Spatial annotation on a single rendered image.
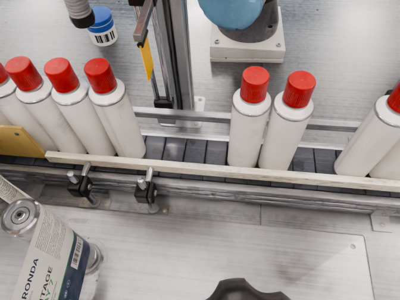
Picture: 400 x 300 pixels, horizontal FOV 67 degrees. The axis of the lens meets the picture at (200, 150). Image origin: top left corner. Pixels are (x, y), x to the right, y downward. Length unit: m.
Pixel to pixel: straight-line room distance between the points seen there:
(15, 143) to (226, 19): 0.42
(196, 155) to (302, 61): 0.39
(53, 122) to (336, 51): 0.66
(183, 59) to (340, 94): 0.38
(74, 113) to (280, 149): 0.30
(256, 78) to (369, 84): 0.46
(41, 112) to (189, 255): 0.30
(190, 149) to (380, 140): 0.30
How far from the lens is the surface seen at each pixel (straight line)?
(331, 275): 0.50
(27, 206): 0.35
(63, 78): 0.43
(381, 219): 0.62
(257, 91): 0.38
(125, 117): 0.46
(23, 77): 0.46
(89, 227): 0.53
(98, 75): 0.41
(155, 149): 0.56
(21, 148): 0.59
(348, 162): 0.53
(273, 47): 0.77
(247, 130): 0.42
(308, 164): 0.56
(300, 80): 0.39
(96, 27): 0.84
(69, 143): 0.55
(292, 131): 0.42
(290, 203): 0.56
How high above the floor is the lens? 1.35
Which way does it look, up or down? 58 degrees down
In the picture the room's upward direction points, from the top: 4 degrees counter-clockwise
